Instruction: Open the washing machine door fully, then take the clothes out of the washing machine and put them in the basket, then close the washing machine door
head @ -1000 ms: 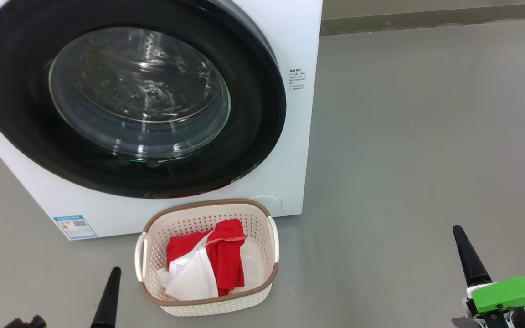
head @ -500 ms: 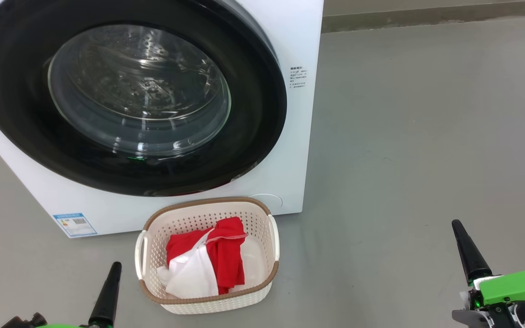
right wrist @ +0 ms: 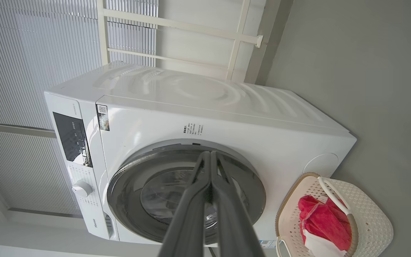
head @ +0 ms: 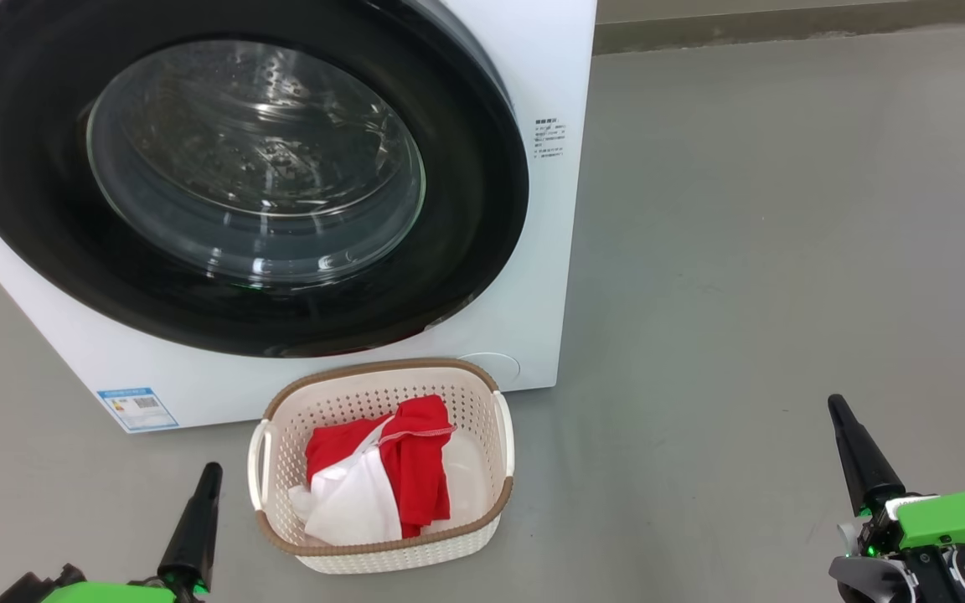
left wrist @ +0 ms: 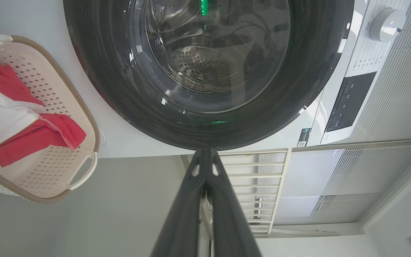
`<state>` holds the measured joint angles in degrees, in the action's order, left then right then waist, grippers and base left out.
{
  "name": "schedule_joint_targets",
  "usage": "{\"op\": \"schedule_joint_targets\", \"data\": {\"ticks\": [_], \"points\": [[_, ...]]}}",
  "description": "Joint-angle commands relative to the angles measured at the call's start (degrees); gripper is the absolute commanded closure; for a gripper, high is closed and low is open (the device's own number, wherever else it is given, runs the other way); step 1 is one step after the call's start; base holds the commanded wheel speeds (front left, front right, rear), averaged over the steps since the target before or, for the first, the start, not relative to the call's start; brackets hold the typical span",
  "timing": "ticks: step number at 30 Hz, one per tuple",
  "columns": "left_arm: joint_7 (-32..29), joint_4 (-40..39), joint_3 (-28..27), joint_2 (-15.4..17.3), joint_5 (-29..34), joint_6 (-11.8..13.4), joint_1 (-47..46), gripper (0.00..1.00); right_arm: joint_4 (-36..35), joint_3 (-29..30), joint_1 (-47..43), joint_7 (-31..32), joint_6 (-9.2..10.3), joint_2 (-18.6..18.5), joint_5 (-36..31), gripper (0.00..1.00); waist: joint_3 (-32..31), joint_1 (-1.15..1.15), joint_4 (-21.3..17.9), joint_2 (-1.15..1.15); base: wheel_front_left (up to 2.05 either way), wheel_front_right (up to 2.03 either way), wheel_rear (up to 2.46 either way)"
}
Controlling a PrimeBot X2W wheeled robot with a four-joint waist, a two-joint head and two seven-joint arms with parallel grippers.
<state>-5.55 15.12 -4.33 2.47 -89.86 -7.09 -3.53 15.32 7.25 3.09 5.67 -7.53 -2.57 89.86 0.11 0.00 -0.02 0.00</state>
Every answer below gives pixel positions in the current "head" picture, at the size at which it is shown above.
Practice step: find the small printed text sticker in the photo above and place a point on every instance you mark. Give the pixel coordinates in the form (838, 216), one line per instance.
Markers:
(549, 138)

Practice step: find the white front-load washing machine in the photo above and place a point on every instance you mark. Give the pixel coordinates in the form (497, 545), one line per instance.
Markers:
(549, 251)

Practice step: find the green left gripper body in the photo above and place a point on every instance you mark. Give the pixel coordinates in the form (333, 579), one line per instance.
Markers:
(105, 593)

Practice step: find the red and white garment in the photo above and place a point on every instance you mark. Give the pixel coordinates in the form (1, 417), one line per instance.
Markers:
(415, 477)

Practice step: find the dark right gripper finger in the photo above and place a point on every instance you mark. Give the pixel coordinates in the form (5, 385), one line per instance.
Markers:
(868, 469)

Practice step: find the blue energy label sticker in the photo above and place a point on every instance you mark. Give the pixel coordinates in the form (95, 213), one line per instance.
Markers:
(137, 409)

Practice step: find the black round glass washer door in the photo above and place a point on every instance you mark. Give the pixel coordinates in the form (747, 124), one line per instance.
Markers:
(474, 209)

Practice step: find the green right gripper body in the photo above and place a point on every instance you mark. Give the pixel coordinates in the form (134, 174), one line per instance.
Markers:
(952, 519)

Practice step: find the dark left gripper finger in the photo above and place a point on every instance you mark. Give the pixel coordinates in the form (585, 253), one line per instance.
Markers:
(192, 544)

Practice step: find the cream perforated basket brown rim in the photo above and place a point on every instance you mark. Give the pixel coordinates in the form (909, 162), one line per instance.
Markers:
(399, 557)

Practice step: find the round white filter cover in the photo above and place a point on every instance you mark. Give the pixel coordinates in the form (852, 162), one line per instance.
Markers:
(495, 366)

